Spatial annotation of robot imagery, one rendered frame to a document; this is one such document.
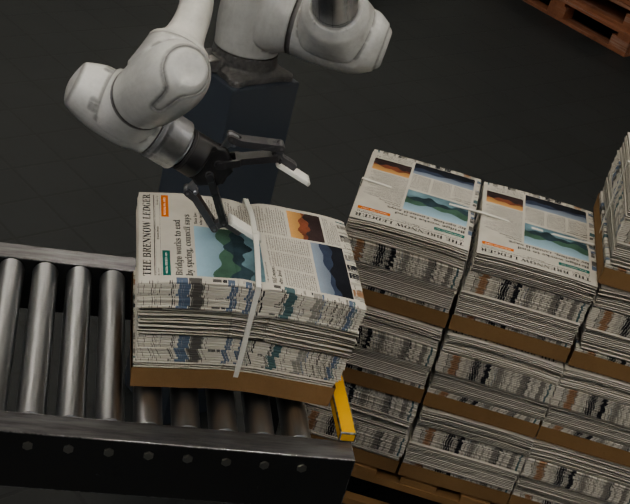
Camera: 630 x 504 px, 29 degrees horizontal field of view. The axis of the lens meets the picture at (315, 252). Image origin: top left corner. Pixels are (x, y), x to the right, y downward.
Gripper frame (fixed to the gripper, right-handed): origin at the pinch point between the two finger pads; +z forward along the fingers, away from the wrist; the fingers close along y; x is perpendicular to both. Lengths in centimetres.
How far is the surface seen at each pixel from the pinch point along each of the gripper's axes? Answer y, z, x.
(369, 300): 29, 55, -49
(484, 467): 47, 105, -36
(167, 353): 28.2, -4.1, 13.6
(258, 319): 13.8, 4.5, 13.8
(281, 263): 6.4, 4.7, 5.8
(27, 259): 46, -23, -22
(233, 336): 19.0, 3.0, 14.0
